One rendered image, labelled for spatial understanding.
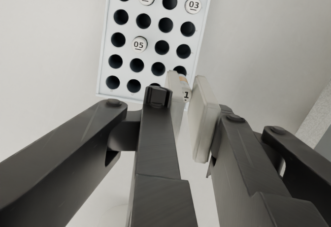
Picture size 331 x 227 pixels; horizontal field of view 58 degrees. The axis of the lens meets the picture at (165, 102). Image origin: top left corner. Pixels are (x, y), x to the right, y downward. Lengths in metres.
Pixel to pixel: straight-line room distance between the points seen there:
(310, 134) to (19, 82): 1.10
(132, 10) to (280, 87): 0.17
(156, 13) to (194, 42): 0.04
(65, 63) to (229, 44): 0.16
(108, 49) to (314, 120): 1.06
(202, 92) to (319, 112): 1.10
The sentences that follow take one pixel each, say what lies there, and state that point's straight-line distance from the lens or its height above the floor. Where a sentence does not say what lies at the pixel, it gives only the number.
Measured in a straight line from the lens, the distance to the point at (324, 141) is 0.26.
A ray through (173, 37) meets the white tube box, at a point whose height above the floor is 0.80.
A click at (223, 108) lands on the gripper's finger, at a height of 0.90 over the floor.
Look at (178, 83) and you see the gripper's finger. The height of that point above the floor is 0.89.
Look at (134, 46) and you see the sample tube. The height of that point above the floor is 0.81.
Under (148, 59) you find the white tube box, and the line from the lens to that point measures 0.26.
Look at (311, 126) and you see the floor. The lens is 1.26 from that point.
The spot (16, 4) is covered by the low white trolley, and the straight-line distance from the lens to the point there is 0.33.
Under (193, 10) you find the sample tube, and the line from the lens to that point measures 0.25.
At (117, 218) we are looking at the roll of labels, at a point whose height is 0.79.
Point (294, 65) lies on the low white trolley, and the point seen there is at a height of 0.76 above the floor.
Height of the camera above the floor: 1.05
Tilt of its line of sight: 73 degrees down
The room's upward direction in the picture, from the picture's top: 178 degrees counter-clockwise
